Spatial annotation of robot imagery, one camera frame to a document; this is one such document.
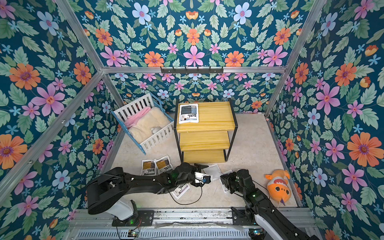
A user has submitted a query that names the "purple label coffee bag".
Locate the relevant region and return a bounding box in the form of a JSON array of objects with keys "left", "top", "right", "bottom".
[
  {"left": 221, "top": 170, "right": 233, "bottom": 193},
  {"left": 171, "top": 184, "right": 190, "bottom": 200}
]

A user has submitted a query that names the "grey label coffee bag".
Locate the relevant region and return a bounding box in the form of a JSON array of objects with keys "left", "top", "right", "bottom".
[
  {"left": 178, "top": 104, "right": 199, "bottom": 124},
  {"left": 203, "top": 164, "right": 222, "bottom": 182}
]

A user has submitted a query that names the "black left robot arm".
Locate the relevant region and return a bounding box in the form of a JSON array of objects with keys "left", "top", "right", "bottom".
[{"left": 87, "top": 163, "right": 211, "bottom": 215}]

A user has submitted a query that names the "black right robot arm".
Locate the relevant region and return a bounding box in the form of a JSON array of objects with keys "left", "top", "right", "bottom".
[{"left": 220, "top": 169, "right": 318, "bottom": 240}]

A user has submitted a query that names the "yellow label coffee bag right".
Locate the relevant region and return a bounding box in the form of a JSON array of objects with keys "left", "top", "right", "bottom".
[{"left": 154, "top": 156, "right": 174, "bottom": 175}]

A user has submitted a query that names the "yellow label coffee bag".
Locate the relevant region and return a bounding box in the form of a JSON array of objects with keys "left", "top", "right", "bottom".
[
  {"left": 141, "top": 160, "right": 157, "bottom": 176},
  {"left": 154, "top": 156, "right": 174, "bottom": 175}
]

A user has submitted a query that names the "yellow label coffee bag left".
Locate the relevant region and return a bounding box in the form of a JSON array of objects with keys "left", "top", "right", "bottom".
[{"left": 141, "top": 160, "right": 157, "bottom": 176}]

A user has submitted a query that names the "yellow wooden three-tier shelf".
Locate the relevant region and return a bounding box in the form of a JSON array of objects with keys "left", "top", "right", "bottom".
[{"left": 174, "top": 99, "right": 238, "bottom": 164}]

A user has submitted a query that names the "orange plush fish toy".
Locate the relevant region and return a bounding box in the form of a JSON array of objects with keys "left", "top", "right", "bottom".
[{"left": 265, "top": 170, "right": 292, "bottom": 206}]

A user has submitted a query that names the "cream fluffy blanket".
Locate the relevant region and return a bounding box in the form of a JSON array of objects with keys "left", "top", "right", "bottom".
[{"left": 128, "top": 107, "right": 171, "bottom": 144}]

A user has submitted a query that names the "white and blue toy crib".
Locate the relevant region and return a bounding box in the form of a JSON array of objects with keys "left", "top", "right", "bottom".
[{"left": 113, "top": 94, "right": 174, "bottom": 154}]

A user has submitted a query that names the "pink blanket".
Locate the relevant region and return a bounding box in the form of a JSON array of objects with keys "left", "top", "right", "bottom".
[{"left": 124, "top": 107, "right": 151, "bottom": 129}]

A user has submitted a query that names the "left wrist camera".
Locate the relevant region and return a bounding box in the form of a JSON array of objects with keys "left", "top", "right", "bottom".
[{"left": 193, "top": 172, "right": 211, "bottom": 187}]

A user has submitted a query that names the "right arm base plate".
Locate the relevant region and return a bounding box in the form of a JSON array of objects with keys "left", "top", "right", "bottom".
[{"left": 231, "top": 207, "right": 257, "bottom": 226}]

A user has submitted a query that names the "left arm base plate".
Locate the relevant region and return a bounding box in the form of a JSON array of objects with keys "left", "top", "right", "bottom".
[{"left": 112, "top": 210, "right": 155, "bottom": 227}]

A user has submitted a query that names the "black wall hook rail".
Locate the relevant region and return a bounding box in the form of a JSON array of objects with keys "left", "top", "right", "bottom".
[{"left": 160, "top": 67, "right": 224, "bottom": 75}]

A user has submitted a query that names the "white perforated cable tray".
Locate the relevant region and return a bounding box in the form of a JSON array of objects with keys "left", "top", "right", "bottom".
[{"left": 74, "top": 229, "right": 251, "bottom": 240}]

